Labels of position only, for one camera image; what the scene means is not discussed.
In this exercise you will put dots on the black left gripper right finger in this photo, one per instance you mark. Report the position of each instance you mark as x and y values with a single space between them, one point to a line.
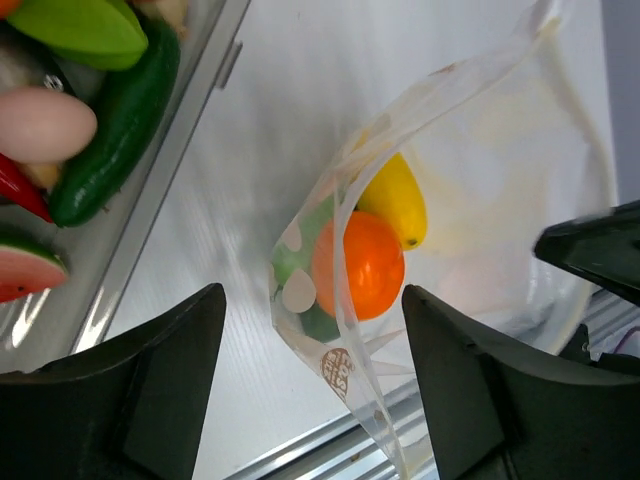
497 408

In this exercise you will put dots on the orange toy orange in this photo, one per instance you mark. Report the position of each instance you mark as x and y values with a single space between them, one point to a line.
375 265

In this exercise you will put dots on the green toy lime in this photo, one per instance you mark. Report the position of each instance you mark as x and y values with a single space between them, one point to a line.
104 35

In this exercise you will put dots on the red toy chili pepper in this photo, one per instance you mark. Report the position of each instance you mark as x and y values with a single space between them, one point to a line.
17 187

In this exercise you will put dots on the dark green toy cucumber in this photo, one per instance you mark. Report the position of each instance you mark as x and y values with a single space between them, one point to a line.
129 108

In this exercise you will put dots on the toy watermelon slice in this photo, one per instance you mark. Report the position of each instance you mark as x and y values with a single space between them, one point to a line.
27 267

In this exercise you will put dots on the yellow toy mango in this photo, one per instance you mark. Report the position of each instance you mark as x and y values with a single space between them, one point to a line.
394 196

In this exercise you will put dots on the aluminium rail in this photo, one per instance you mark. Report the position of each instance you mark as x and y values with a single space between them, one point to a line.
342 450

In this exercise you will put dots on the dark green toy avocado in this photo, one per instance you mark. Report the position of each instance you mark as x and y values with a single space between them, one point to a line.
319 325

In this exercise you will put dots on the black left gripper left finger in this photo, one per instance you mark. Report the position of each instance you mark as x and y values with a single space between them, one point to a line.
132 407

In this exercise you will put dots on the pink toy egg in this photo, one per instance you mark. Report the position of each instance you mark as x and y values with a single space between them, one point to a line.
39 125

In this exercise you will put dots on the clear plastic food tray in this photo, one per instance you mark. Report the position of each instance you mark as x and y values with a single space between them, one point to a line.
101 255

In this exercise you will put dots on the clear zip top bag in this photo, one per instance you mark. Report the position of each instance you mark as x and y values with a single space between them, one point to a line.
501 147

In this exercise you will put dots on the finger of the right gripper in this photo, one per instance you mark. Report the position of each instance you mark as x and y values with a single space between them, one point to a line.
602 249

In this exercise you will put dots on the light green toy starfruit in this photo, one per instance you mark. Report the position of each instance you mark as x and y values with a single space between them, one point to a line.
294 249

